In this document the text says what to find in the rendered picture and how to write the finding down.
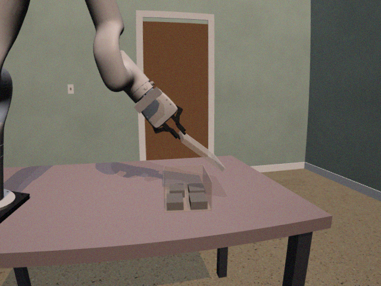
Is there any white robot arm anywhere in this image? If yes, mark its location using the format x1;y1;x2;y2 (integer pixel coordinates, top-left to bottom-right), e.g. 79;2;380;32
0;0;162;211

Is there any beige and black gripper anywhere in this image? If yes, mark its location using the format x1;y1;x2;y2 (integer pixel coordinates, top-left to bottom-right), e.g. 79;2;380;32
141;91;186;139

